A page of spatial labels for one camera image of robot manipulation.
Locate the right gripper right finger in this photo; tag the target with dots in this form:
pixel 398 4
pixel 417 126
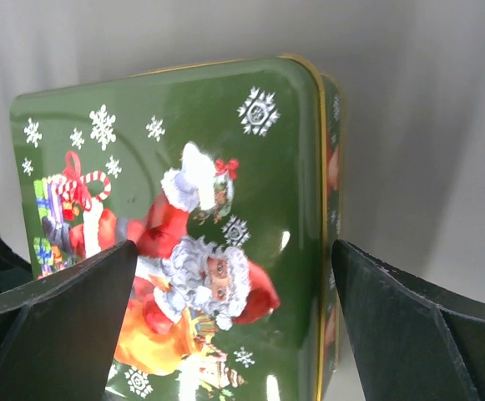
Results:
pixel 411 339

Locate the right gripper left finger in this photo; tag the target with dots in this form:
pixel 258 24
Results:
pixel 58 334

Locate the gold tin lid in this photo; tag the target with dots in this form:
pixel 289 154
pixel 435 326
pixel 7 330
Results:
pixel 217 174

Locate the green christmas cookie tin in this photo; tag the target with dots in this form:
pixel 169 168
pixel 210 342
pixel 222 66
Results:
pixel 333 222

